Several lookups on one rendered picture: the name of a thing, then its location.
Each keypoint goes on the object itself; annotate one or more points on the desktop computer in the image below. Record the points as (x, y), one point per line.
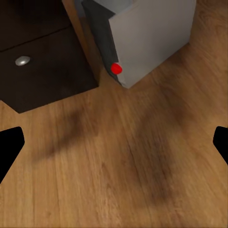
(133, 37)

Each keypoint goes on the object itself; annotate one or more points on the cabinet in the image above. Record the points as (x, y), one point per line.
(44, 57)

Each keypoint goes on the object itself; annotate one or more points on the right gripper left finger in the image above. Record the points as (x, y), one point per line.
(11, 142)

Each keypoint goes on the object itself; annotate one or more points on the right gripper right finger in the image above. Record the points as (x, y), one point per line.
(220, 141)

